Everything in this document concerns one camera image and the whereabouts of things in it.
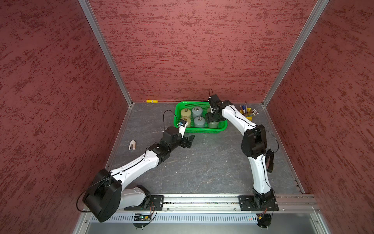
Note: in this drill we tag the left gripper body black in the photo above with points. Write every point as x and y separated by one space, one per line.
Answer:
183 141

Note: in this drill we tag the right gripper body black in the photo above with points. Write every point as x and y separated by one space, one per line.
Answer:
214 116

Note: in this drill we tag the green canister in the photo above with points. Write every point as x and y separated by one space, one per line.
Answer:
213 125

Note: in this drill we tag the blue-grey canister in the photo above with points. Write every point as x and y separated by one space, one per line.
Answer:
199 122
196 112

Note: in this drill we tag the yellow-green canister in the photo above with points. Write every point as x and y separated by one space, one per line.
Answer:
188 120
185 112

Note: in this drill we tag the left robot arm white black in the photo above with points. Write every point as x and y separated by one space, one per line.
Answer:
109 190

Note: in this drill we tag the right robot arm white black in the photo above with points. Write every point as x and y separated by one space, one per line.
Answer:
253 146

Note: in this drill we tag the green plastic basket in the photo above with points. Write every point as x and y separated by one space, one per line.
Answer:
204 105

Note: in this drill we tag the yellow pen bucket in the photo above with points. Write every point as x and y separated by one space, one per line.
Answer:
249 114

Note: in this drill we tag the small beige clip object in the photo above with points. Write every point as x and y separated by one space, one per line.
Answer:
132 145

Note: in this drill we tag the yellow glue stick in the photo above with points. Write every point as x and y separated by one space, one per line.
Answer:
151 101

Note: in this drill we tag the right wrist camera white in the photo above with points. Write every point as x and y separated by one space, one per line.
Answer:
214 101

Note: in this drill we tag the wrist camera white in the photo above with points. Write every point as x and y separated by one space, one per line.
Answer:
214 101
182 125

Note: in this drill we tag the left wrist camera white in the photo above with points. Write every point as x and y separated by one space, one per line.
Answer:
182 125

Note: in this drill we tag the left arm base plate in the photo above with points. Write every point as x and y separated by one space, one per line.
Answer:
152 202

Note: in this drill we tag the aluminium front rail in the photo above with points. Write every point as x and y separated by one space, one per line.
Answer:
212 209

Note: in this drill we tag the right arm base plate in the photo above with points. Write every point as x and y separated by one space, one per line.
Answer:
258 203

